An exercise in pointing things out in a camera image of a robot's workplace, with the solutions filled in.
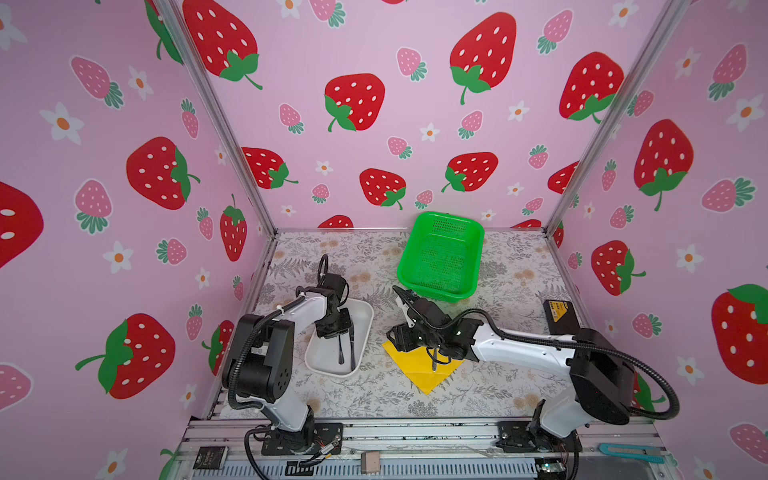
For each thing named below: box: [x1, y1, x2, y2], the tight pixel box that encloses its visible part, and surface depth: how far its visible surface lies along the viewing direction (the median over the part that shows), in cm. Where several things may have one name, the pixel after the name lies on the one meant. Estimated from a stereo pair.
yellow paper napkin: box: [382, 340, 465, 395], surface depth 85 cm
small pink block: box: [360, 451, 381, 475], surface depth 70 cm
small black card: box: [192, 446, 229, 470], surface depth 71 cm
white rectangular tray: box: [283, 297, 375, 378], surface depth 88 cm
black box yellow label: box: [543, 299, 580, 336], surface depth 97 cm
